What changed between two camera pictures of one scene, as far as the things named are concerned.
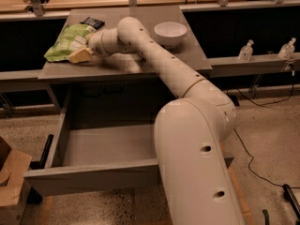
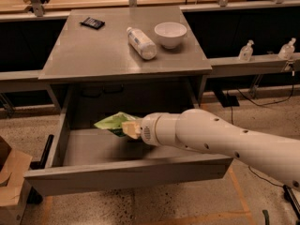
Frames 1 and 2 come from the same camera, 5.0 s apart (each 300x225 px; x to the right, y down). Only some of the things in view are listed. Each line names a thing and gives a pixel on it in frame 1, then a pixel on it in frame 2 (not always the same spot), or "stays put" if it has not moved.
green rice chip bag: [73, 37] → [114, 123]
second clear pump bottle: [287, 50] stays put
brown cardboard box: [13, 167] stays put
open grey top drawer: [102, 138] stays put
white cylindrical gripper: [96, 45] → [150, 127]
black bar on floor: [292, 198] stays put
